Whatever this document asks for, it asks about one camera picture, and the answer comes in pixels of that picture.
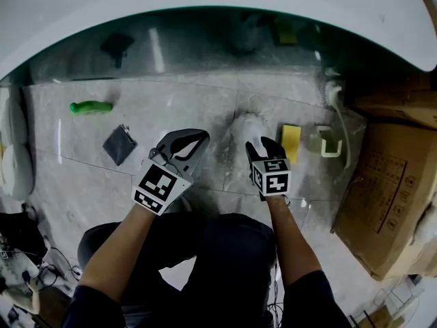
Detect yellow sponge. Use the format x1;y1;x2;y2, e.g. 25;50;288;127
280;124;302;165

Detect person's navy shirt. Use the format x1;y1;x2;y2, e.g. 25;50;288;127
63;270;352;328

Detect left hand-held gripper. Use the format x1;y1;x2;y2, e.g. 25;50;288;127
131;128;210;216

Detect person's left forearm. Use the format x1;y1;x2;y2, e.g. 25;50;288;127
79;202;156;302

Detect white long-handled scrubber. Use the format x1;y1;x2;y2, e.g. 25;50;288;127
322;80;353;170

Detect person's right forearm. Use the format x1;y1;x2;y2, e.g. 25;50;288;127
266;195;324;286

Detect person's dark trousers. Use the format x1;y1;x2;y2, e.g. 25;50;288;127
76;213;277;328

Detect pale green holder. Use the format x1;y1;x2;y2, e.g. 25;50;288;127
306;124;343;159

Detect dark wooden cabinet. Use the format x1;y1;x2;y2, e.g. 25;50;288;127
33;285;74;328

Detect grey beanbag seat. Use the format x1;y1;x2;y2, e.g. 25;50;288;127
0;87;36;201

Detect dark folded cloth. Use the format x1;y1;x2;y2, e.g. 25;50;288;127
102;124;139;167

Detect plain brown cardboard box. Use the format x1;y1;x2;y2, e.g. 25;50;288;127
343;72;437;131

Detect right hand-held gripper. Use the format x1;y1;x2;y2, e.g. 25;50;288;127
244;136;292;197

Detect green plastic bottle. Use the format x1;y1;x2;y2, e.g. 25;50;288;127
69;100;114;118

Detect taped brown cardboard box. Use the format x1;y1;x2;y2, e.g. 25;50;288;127
330;121;437;282

